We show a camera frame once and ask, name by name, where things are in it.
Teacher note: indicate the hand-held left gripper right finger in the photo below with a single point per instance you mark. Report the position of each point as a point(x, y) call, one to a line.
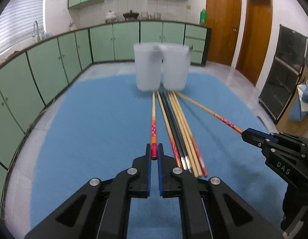
point(160, 169)

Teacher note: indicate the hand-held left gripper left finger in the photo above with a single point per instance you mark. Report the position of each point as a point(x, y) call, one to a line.
point(149, 169)

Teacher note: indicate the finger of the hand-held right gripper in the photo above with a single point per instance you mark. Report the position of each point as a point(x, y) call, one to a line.
point(261, 133)
point(253, 140)

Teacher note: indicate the red-tipped patterned wooden chopstick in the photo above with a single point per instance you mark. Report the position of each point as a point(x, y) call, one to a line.
point(166, 122)
point(154, 129)

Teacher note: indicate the plain wooden chopstick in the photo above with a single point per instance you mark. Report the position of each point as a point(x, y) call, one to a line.
point(183, 129)
point(179, 129)

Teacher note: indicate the orange-red patterned wooden chopstick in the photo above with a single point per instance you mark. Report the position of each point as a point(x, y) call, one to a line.
point(206, 110)
point(188, 129)

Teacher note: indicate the white two-compartment utensil holder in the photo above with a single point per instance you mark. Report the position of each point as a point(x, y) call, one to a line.
point(173, 69)

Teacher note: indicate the cardboard box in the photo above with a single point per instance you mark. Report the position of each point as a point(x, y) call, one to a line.
point(291, 119)

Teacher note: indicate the black glass-door cabinet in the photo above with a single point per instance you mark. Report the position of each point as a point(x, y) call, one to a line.
point(281, 79)

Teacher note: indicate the blue cloth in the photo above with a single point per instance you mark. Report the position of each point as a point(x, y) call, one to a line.
point(306, 94)

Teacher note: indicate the blue table mat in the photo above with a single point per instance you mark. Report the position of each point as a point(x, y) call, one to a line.
point(94, 129)

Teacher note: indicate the brown wooden door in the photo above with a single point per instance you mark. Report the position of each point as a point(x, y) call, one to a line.
point(256, 42)
point(221, 29)

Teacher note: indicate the green plastic bottle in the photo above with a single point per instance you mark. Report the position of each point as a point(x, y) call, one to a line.
point(203, 17)

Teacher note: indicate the green lower kitchen cabinets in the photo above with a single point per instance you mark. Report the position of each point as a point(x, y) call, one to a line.
point(44, 67)

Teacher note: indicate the cluster of glass jars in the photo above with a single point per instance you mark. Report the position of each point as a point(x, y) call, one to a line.
point(150, 16)

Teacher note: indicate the black wok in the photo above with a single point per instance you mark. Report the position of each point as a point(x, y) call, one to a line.
point(131, 15)

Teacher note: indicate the white cooking pot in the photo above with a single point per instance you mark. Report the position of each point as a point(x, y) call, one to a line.
point(111, 15)

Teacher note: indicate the metal sink faucet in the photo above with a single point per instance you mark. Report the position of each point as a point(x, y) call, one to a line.
point(35, 28)

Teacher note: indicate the white window blinds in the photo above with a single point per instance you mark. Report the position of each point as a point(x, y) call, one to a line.
point(19, 22)

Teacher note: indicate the small metal wall tap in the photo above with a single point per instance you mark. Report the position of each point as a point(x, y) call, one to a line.
point(71, 25)

